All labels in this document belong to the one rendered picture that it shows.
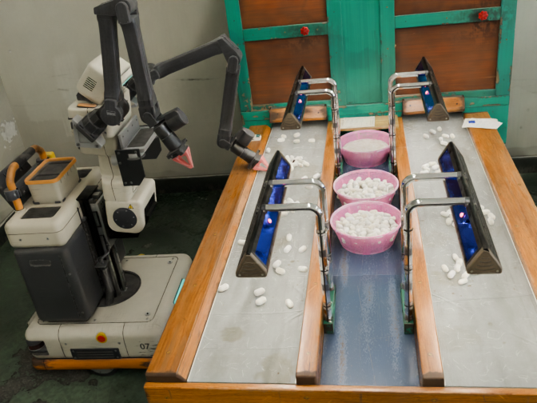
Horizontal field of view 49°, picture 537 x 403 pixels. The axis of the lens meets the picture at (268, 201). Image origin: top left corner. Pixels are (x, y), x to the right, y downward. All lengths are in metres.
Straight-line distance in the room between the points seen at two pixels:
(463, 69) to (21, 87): 2.87
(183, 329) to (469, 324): 0.83
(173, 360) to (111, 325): 1.04
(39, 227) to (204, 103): 1.81
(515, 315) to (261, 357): 0.74
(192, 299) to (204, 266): 0.18
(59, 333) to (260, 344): 1.29
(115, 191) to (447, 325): 1.43
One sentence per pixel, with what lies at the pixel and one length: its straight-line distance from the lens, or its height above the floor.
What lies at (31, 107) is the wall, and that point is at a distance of 4.48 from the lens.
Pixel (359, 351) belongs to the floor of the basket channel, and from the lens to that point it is 1.82.
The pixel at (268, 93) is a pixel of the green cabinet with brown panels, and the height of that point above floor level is 0.93.
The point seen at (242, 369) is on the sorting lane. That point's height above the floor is 0.74.
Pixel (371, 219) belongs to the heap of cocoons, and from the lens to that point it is 2.29.
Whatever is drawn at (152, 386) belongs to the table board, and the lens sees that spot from 1.73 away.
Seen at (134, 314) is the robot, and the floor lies 0.28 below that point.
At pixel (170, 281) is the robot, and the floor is 0.28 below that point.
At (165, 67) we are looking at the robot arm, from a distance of 2.59.
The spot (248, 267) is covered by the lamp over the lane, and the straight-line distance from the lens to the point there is 1.50.
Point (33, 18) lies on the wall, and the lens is 4.26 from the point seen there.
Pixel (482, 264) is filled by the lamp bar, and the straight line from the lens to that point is 1.49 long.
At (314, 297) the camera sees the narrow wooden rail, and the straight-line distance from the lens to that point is 1.87.
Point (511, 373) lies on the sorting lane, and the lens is 1.70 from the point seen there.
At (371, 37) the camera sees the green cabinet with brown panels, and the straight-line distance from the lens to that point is 3.05.
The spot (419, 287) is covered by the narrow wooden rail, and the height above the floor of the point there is 0.76.
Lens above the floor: 1.92
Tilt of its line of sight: 28 degrees down
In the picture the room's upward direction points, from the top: 8 degrees counter-clockwise
